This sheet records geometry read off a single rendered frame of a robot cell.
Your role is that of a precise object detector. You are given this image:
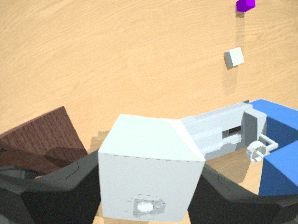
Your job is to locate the small purple block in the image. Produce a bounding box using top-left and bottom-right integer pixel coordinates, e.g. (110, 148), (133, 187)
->
(237, 0), (255, 12)

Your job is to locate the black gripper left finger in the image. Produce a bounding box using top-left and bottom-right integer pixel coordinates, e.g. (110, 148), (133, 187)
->
(0, 148), (101, 224)

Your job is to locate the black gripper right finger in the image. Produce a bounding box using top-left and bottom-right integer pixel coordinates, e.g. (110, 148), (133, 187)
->
(188, 164), (298, 224)

